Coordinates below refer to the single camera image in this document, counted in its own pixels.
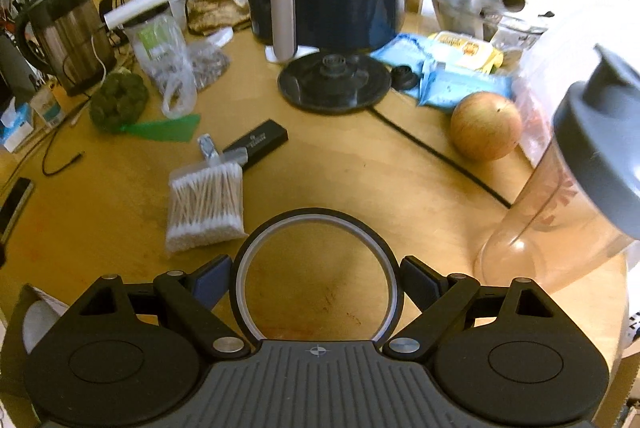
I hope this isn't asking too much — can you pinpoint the tissue box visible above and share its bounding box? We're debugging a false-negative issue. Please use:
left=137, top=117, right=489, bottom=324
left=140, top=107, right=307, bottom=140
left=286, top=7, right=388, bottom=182
left=0, top=103, right=36, bottom=154

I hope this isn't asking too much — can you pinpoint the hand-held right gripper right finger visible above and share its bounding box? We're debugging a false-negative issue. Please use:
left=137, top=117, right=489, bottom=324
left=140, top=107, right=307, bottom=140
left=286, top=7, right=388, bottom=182
left=382, top=257, right=563, bottom=356

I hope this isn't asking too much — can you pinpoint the apple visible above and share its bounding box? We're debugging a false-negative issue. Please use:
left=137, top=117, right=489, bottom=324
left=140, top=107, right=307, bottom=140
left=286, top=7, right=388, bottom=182
left=450, top=91, right=523, bottom=161

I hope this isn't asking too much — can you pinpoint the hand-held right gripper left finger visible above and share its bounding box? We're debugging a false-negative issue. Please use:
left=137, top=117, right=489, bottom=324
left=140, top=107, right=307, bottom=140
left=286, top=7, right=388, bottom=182
left=67, top=254, right=253, bottom=356

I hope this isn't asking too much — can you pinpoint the yellow wet wipes pack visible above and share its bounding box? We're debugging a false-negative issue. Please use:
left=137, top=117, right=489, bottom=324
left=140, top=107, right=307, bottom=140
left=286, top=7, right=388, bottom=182
left=427, top=31, right=505, bottom=73

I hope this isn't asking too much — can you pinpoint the green bag of vegetables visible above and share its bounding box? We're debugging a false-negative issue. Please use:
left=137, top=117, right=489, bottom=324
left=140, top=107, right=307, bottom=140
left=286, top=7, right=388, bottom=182
left=89, top=71, right=201, bottom=143

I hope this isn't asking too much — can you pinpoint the black kettle base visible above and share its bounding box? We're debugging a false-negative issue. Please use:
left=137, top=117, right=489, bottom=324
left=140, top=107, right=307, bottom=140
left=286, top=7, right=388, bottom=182
left=278, top=49, right=392, bottom=115

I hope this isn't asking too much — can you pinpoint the white plastic piece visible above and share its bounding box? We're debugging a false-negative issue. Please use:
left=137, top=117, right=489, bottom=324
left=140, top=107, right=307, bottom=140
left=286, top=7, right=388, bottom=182
left=265, top=43, right=321, bottom=63

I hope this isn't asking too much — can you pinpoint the black ring lid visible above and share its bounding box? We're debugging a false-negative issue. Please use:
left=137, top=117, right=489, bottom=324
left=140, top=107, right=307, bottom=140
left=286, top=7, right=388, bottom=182
left=234, top=207, right=402, bottom=343

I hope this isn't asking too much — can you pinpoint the pack of cotton swabs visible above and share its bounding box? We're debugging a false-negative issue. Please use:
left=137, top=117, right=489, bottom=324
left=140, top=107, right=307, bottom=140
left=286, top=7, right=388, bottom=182
left=165, top=162, right=248, bottom=254

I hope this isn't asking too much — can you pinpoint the black power cable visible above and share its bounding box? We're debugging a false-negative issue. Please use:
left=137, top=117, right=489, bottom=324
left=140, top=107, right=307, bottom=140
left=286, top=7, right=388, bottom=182
left=367, top=106, right=512, bottom=209

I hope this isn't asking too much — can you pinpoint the small silver foil packet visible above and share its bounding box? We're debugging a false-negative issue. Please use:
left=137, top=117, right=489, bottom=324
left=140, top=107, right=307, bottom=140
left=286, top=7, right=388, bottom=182
left=197, top=133, right=248, bottom=166

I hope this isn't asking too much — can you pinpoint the blue wet wipes pack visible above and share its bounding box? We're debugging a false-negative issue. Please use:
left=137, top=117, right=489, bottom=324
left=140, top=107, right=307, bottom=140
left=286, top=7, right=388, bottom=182
left=417, top=63, right=516, bottom=109
left=370, top=33, right=441, bottom=69

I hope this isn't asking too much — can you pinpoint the black phone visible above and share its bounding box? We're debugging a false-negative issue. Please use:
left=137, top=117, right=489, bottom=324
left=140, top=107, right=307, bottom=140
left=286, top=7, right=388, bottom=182
left=0, top=177, right=36, bottom=244

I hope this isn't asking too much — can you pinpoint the black rubber knob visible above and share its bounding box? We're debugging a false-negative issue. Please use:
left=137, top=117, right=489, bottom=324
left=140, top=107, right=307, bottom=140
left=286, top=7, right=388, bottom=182
left=390, top=65, right=418, bottom=90

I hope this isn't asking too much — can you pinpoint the brown dried food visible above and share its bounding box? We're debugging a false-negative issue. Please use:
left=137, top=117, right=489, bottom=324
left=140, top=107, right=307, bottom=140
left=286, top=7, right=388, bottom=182
left=187, top=0, right=252, bottom=34

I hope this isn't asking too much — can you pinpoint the small carton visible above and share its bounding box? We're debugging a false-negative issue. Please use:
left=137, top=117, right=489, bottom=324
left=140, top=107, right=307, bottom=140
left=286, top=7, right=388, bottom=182
left=30, top=81, right=68, bottom=128

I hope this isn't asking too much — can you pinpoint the white charger cable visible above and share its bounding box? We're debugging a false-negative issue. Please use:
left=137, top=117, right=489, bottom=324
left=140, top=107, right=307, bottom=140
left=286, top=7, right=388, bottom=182
left=90, top=33, right=108, bottom=84

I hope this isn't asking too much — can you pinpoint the black rectangular box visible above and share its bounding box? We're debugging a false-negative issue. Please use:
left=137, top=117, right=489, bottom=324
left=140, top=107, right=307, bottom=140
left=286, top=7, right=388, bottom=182
left=220, top=119, right=290, bottom=171

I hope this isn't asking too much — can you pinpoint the stainless steel kettle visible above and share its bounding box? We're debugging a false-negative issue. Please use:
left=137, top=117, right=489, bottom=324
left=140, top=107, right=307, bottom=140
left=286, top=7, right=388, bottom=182
left=15, top=0, right=117, bottom=96

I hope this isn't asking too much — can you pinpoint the clear bag of seeds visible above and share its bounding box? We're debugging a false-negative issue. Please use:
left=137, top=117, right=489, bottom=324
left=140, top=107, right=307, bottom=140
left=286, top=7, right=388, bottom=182
left=160, top=43, right=232, bottom=119

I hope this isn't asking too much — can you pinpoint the clear shaker bottle grey lid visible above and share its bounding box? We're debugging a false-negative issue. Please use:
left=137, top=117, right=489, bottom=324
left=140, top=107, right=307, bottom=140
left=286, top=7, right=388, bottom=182
left=474, top=43, right=640, bottom=294

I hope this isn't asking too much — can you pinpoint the white plastic tube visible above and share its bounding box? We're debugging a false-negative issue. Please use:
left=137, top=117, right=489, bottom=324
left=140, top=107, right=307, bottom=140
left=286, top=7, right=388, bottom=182
left=104, top=0, right=188, bottom=29

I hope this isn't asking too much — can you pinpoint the thin black cable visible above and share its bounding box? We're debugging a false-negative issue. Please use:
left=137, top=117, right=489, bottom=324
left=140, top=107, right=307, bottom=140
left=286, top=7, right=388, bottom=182
left=41, top=108, right=86, bottom=176

